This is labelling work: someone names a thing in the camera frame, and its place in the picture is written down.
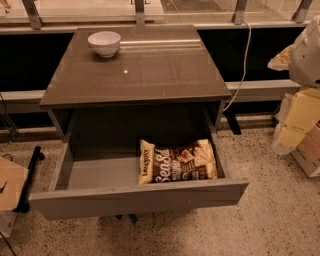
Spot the brown chip bag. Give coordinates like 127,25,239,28
138,139,218,185

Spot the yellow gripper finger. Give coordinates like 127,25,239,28
267,45,292,71
272,88,320,155

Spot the grey cabinet with counter top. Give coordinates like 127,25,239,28
39,24,232,161

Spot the cardboard box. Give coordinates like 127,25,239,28
0,157,28,237
292,123,320,177

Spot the black pole on floor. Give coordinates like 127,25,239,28
14,146,45,213

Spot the metal railing frame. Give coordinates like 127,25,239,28
0,0,320,33

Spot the white ceramic bowl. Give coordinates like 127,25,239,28
88,31,121,58

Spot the grey open top drawer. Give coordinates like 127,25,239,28
28,109,250,222

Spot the cardboard box on left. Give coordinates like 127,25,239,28
0,157,28,237

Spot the cardboard box on right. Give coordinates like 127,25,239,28
292,123,320,177

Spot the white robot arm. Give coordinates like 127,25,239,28
267,15,320,155

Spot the white hanging cable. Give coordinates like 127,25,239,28
222,20,253,113

